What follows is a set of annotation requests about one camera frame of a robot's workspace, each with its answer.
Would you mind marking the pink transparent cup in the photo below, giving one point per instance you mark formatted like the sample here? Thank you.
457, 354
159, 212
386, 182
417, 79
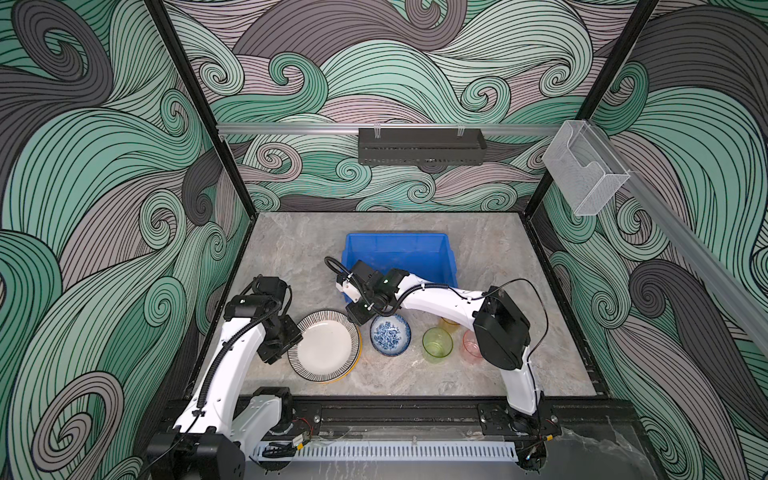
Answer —
470, 350

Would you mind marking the aluminium right wall rail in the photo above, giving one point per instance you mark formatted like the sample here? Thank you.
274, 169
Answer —
678, 210

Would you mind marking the black striped white plate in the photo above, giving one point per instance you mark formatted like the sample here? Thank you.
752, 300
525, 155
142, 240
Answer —
328, 346

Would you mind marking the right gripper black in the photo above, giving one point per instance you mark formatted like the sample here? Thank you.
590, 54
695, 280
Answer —
356, 316

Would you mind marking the clear acrylic wall holder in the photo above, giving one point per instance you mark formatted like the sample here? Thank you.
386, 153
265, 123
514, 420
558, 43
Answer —
585, 166

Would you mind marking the yellow transparent cup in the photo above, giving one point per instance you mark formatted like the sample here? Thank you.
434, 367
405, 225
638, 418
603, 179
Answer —
449, 326

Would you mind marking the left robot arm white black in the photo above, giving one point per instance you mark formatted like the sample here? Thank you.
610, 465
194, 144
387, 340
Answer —
213, 437

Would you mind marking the aluminium back wall rail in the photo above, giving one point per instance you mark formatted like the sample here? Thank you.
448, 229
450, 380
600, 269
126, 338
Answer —
306, 128

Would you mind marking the yellow rim patterned plate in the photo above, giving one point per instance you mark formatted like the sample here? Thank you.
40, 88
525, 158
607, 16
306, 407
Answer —
356, 359

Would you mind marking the white slotted cable duct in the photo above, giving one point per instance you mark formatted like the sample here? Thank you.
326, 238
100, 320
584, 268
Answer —
454, 451

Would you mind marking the blue white floral bowl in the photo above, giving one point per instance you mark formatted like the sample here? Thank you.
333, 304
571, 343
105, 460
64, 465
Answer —
390, 336

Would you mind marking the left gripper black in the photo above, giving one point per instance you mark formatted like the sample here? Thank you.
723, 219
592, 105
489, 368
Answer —
270, 354

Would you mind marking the green transparent cup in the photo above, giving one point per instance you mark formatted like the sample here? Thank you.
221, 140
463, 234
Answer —
437, 345

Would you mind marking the black wall tray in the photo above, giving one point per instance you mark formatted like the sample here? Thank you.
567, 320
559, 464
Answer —
395, 146

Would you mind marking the blue plastic bin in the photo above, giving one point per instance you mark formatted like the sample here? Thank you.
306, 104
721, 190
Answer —
427, 255

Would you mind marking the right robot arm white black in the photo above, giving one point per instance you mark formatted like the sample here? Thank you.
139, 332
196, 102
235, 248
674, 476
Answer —
499, 325

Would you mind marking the aluminium wall rail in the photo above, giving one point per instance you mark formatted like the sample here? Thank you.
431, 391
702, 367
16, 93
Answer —
306, 128
678, 210

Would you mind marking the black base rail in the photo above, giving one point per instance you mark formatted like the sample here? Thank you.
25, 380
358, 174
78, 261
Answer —
331, 416

